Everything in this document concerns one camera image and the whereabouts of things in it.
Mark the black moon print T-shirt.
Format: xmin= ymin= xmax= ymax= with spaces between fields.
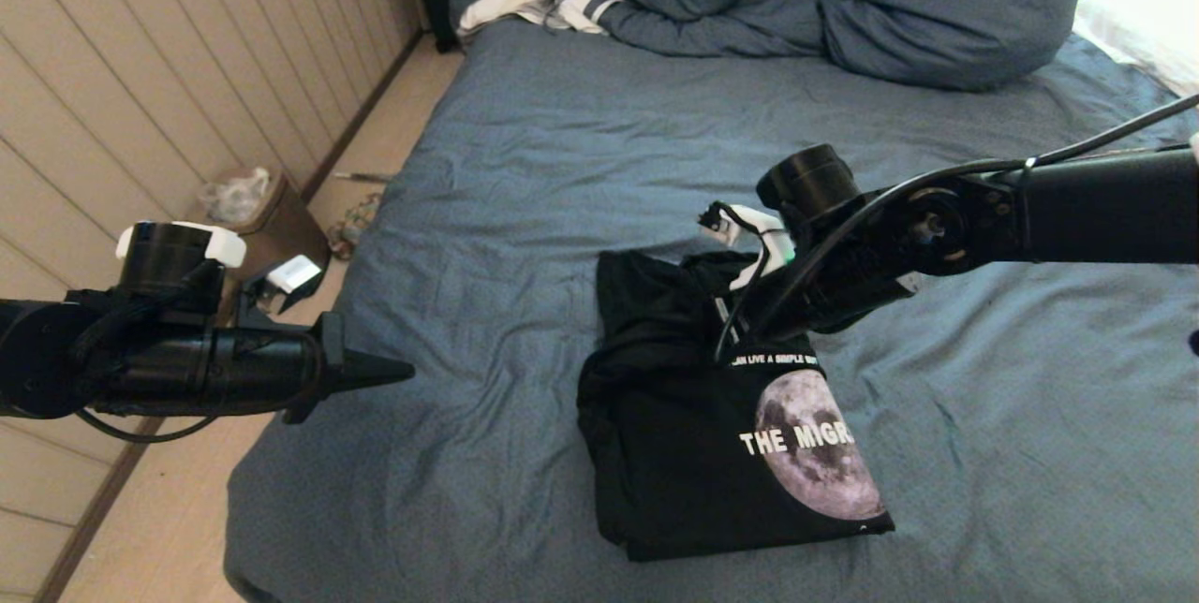
xmin=576 ymin=249 xmax=896 ymax=564

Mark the patterned item on floor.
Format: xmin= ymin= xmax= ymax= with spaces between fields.
xmin=328 ymin=194 xmax=387 ymax=262

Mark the brown trash bin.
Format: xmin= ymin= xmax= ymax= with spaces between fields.
xmin=192 ymin=168 xmax=333 ymax=323

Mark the clear plastic bin liner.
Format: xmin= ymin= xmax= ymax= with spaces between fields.
xmin=200 ymin=168 xmax=274 ymax=225

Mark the blue bed sheet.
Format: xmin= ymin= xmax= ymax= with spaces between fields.
xmin=225 ymin=18 xmax=1199 ymax=603

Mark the white pillow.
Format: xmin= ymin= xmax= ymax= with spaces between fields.
xmin=1074 ymin=0 xmax=1199 ymax=100

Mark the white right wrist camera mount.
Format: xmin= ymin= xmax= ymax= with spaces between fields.
xmin=698 ymin=201 xmax=797 ymax=293

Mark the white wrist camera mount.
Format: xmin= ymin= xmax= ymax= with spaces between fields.
xmin=698 ymin=201 xmax=797 ymax=293
xmin=115 ymin=221 xmax=325 ymax=316

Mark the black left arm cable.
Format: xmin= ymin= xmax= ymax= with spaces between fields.
xmin=66 ymin=261 xmax=329 ymax=445

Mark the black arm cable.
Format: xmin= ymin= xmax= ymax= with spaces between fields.
xmin=66 ymin=261 xmax=329 ymax=445
xmin=714 ymin=93 xmax=1199 ymax=365

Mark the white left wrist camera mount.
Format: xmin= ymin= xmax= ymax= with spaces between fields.
xmin=115 ymin=221 xmax=325 ymax=316

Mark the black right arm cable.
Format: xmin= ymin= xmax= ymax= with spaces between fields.
xmin=714 ymin=93 xmax=1199 ymax=365

